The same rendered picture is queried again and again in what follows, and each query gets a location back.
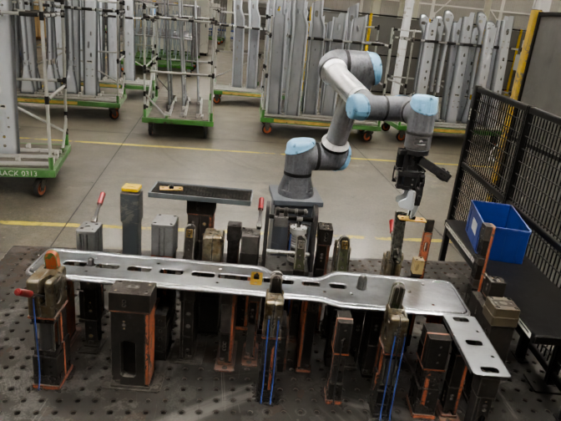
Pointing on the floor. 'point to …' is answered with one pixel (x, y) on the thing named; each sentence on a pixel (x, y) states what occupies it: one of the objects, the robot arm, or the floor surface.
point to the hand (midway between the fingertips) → (412, 213)
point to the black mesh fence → (543, 382)
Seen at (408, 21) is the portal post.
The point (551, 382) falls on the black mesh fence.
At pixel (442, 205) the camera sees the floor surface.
